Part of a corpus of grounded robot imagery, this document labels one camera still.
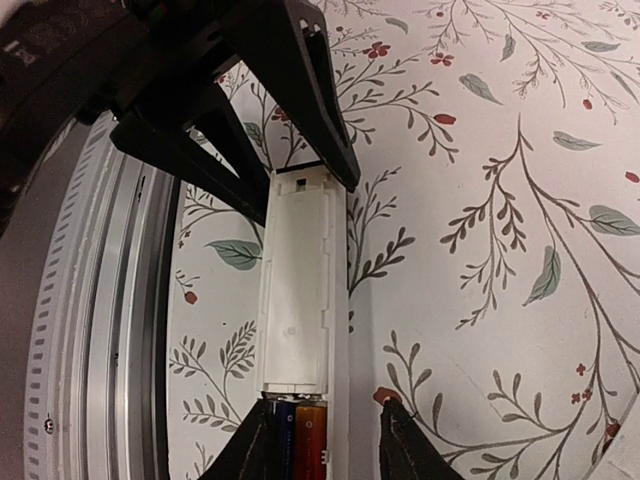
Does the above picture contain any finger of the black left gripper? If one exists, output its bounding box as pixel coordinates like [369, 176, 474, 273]
[239, 1, 361, 191]

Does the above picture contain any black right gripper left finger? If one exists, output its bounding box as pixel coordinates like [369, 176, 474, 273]
[199, 398, 275, 480]

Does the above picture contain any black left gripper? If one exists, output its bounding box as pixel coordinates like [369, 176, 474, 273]
[1, 1, 290, 225]

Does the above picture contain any red battery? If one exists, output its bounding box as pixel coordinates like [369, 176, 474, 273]
[293, 405, 327, 480]

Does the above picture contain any floral patterned table mat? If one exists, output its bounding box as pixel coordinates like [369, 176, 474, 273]
[167, 0, 640, 480]

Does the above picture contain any blue battery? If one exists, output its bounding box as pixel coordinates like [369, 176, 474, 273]
[269, 400, 296, 480]

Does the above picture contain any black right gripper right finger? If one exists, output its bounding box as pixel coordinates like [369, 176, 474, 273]
[379, 397, 463, 480]

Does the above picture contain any front aluminium rail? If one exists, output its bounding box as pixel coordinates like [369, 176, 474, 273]
[23, 115, 181, 479]

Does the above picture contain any white remote control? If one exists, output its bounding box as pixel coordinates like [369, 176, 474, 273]
[256, 162, 349, 479]

